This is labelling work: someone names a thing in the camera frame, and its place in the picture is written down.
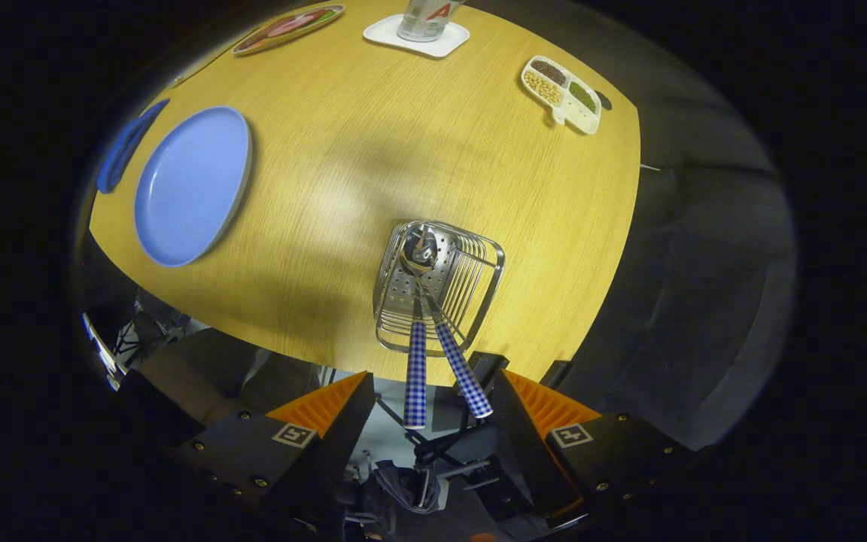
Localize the metal wire cutlery rack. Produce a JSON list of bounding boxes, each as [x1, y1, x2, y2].
[[373, 219, 506, 357]]

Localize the grey plate of food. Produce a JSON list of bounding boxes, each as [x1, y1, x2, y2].
[[232, 4, 346, 56]]

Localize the white-edged screen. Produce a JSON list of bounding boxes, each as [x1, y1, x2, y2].
[[81, 312, 124, 392]]

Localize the white divided dish of beans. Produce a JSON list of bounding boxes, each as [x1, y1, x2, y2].
[[520, 55, 602, 136]]

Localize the fork with blue checked handle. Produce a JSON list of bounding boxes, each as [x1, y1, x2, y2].
[[422, 282, 494, 420]]

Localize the spoon with blue checked handle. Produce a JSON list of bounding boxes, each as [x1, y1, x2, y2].
[[400, 224, 440, 431]]

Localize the black table bracket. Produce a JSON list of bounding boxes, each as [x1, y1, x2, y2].
[[471, 351, 510, 385], [539, 360, 573, 388]]

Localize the white square coaster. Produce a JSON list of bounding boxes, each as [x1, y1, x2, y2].
[[363, 14, 471, 59]]

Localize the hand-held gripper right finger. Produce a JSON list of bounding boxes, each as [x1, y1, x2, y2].
[[492, 369, 705, 528]]

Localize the small bottle with green label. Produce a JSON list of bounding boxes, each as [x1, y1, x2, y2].
[[397, 0, 466, 42]]

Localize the blue folded towel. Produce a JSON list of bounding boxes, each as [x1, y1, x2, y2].
[[96, 99, 171, 195]]

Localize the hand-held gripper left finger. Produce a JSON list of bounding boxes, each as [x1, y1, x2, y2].
[[174, 370, 376, 528]]

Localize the blue round plate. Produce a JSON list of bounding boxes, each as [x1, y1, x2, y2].
[[134, 105, 254, 268]]

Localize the pink ham slice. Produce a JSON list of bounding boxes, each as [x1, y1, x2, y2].
[[266, 11, 327, 38]]

